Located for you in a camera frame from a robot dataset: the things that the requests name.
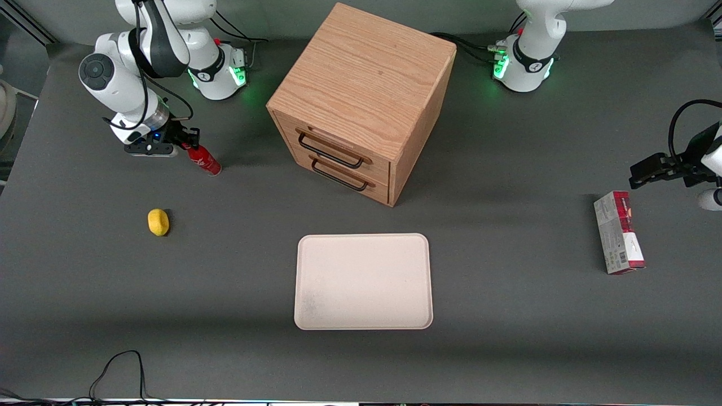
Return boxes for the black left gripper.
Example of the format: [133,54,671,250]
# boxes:
[628,135,720,190]

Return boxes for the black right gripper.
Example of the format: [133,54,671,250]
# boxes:
[160,121,202,152]

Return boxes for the red coke bottle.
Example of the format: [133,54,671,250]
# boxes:
[185,143,223,177]

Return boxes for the beige plastic tray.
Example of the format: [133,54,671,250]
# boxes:
[293,233,434,331]

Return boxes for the grey and red carton box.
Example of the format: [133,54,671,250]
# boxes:
[593,190,648,276]

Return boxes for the yellow lemon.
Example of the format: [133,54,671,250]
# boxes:
[148,208,170,237]

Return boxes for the wooden drawer front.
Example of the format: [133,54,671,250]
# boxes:
[289,148,391,206]
[273,112,391,182]

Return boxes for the wooden drawer cabinet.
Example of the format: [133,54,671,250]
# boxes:
[266,2,458,208]

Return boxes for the white round object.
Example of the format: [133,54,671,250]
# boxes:
[0,65,19,144]

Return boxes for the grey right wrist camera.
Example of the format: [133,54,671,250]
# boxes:
[124,140,177,158]

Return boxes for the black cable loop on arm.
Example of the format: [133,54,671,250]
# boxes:
[668,99,722,165]

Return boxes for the black cable along right arm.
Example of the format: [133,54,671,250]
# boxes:
[103,0,194,131]

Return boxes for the black cable at arm base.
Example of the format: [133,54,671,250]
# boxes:
[210,10,270,68]
[430,11,528,64]

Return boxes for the black metal drawer handle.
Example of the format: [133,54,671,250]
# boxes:
[297,130,366,170]
[310,157,371,193]

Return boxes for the aluminium frame rail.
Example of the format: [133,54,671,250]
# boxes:
[0,0,59,47]

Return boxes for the black cable on table edge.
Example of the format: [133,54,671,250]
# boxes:
[0,350,226,406]

